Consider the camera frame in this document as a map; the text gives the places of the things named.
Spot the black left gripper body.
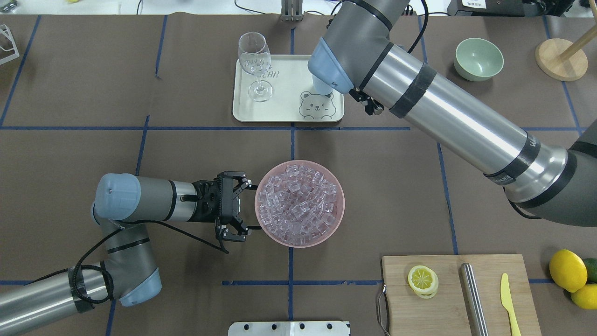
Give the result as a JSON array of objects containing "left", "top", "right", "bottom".
[{"left": 191, "top": 179, "right": 242, "bottom": 225}]

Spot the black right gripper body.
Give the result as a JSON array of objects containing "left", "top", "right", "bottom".
[{"left": 349, "top": 88, "right": 384, "bottom": 116}]

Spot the pink bowl of ice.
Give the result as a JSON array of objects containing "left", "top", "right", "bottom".
[{"left": 255, "top": 160, "right": 345, "bottom": 248}]

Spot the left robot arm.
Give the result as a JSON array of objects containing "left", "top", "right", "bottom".
[{"left": 0, "top": 171, "right": 257, "bottom": 336}]

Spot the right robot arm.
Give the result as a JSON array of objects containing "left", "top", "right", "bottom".
[{"left": 308, "top": 0, "right": 597, "bottom": 227}]

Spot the light blue plastic cup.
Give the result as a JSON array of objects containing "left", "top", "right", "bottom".
[{"left": 312, "top": 75, "right": 334, "bottom": 96}]

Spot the cream bear serving tray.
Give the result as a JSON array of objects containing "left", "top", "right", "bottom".
[{"left": 232, "top": 55, "right": 345, "bottom": 123}]

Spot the green ceramic bowl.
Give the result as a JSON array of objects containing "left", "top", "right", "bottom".
[{"left": 454, "top": 38, "right": 505, "bottom": 82}]

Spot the clear wine glass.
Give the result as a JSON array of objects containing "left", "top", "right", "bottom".
[{"left": 237, "top": 32, "right": 273, "bottom": 102}]

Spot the lemon slice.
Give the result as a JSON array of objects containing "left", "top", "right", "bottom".
[{"left": 407, "top": 265, "right": 439, "bottom": 299}]

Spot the wooden cutting board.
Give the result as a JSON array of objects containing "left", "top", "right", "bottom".
[{"left": 382, "top": 254, "right": 541, "bottom": 336}]

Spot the wooden stand with pole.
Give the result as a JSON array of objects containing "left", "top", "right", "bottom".
[{"left": 535, "top": 26, "right": 597, "bottom": 82}]

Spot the yellow plastic knife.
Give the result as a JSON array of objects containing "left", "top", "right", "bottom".
[{"left": 500, "top": 273, "right": 521, "bottom": 336}]

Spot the steel muddler rod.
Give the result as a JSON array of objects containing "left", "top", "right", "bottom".
[{"left": 460, "top": 262, "right": 489, "bottom": 336}]

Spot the round yellow lemon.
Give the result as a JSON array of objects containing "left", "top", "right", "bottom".
[{"left": 548, "top": 249, "right": 588, "bottom": 293}]

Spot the green avocado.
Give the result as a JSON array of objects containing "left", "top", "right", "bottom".
[{"left": 583, "top": 258, "right": 597, "bottom": 284}]

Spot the yellow mango fruit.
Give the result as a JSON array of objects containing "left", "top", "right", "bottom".
[{"left": 570, "top": 284, "right": 597, "bottom": 310}]

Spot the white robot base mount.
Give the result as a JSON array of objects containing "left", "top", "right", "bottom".
[{"left": 228, "top": 321, "right": 351, "bottom": 336}]

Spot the white wire cup rack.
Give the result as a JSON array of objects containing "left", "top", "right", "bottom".
[{"left": 0, "top": 25, "right": 21, "bottom": 65}]

